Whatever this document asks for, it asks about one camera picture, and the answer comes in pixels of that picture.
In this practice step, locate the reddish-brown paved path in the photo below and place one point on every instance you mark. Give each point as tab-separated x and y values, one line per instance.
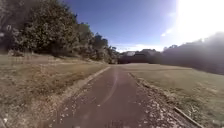
110	96

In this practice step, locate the dry grass verge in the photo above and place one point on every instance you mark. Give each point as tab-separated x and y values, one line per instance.
40	80

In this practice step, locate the building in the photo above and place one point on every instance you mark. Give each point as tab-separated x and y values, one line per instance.
136	56

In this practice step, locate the dry grass field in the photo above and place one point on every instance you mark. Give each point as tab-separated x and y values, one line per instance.
180	83

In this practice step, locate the row of trees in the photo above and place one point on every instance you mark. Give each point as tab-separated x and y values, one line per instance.
50	30

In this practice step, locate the dark wood of trees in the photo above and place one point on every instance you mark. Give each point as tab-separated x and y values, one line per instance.
200	55

